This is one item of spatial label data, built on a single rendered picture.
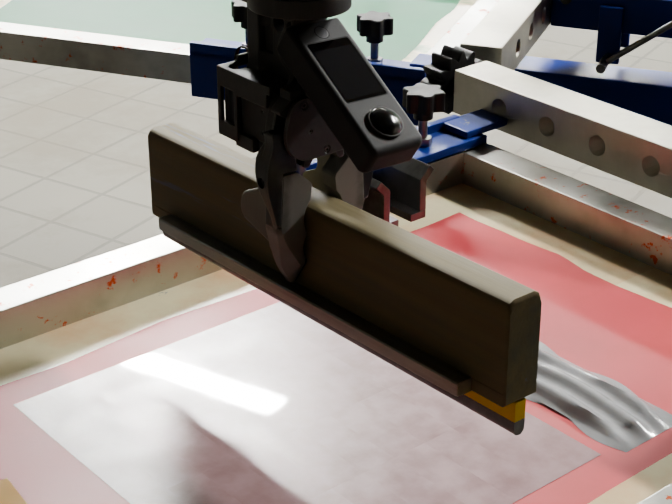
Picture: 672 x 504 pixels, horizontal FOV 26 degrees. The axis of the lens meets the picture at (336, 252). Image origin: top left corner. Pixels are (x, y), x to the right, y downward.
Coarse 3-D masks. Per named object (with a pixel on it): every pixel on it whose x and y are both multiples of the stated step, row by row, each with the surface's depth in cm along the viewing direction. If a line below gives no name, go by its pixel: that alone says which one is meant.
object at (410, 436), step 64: (576, 320) 126; (640, 320) 126; (640, 384) 116; (256, 448) 108; (320, 448) 108; (384, 448) 108; (448, 448) 108; (512, 448) 108; (576, 448) 108; (640, 448) 108
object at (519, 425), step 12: (216, 264) 116; (240, 276) 114; (300, 312) 109; (324, 324) 107; (348, 336) 105; (384, 360) 102; (408, 372) 100; (432, 384) 99; (456, 396) 97; (480, 408) 95; (492, 420) 95; (504, 420) 94; (516, 432) 94
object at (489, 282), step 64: (192, 192) 114; (320, 192) 105; (256, 256) 110; (320, 256) 103; (384, 256) 97; (448, 256) 95; (384, 320) 99; (448, 320) 94; (512, 320) 90; (512, 384) 92
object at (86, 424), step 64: (512, 256) 137; (192, 320) 126; (256, 320) 126; (64, 384) 116; (128, 384) 116; (192, 384) 116; (256, 384) 116; (320, 384) 116; (384, 384) 116; (0, 448) 108; (64, 448) 108; (128, 448) 108; (192, 448) 108
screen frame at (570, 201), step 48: (432, 192) 150; (528, 192) 145; (576, 192) 142; (144, 240) 132; (624, 240) 137; (0, 288) 124; (48, 288) 124; (96, 288) 126; (144, 288) 129; (0, 336) 121
